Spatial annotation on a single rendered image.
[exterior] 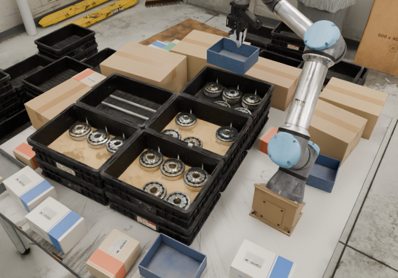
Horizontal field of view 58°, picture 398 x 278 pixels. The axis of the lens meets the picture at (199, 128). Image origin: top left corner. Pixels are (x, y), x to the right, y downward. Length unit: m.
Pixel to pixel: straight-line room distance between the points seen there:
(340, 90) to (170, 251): 1.21
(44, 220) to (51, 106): 0.65
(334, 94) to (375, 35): 2.09
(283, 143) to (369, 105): 0.82
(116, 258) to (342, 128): 1.14
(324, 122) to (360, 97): 0.31
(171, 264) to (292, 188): 0.54
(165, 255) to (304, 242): 0.55
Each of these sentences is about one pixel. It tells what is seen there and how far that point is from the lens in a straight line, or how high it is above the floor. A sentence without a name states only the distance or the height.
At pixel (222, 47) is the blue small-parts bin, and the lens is 1.86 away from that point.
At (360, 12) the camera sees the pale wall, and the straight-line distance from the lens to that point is 4.29.
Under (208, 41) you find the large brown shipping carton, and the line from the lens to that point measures 2.32.
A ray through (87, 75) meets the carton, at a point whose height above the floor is 0.85.
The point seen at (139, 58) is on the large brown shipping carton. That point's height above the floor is 0.90.
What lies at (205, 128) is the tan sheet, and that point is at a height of 0.83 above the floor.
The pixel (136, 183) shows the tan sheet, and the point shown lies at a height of 0.83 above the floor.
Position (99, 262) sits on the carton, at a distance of 1.41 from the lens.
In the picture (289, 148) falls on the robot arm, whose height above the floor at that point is 1.11.
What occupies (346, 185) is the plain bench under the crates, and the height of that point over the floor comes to 0.70.
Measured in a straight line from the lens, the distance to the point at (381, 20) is 4.05.
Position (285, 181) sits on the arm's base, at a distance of 1.42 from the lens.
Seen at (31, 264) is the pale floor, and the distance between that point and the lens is 2.45.
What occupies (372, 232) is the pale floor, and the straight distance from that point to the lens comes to 2.59.
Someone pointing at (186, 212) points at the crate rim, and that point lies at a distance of 1.29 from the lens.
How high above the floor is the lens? 1.98
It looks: 41 degrees down
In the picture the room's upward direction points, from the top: straight up
